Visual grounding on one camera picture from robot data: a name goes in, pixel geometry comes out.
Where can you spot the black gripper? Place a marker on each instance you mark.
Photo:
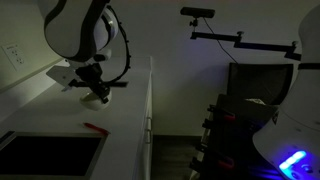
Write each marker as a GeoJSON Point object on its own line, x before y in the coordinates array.
{"type": "Point", "coordinates": [90, 75]}

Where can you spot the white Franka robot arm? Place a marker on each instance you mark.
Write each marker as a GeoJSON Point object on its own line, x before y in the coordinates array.
{"type": "Point", "coordinates": [73, 30]}

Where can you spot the red pen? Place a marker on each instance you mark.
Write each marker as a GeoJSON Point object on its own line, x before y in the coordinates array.
{"type": "Point", "coordinates": [96, 128]}

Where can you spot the white cabinet counter unit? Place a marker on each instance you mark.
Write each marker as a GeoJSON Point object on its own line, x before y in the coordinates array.
{"type": "Point", "coordinates": [133, 116]}

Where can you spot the black cart with red clamps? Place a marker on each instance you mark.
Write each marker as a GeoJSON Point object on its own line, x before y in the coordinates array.
{"type": "Point", "coordinates": [230, 140]}

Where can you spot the black mesh office chair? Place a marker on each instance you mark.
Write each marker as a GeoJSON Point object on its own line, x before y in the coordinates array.
{"type": "Point", "coordinates": [260, 81]}

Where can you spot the white flat wrist mount plate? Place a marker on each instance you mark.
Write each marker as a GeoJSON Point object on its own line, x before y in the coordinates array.
{"type": "Point", "coordinates": [61, 75]}

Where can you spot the white wall power outlet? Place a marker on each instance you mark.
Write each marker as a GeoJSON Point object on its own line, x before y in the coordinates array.
{"type": "Point", "coordinates": [14, 56]}

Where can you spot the black stereo camera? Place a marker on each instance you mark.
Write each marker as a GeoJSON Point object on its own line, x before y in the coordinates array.
{"type": "Point", "coordinates": [197, 12]}

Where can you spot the black articulated camera mount arm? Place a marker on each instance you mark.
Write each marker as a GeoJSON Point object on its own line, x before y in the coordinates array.
{"type": "Point", "coordinates": [253, 45]}

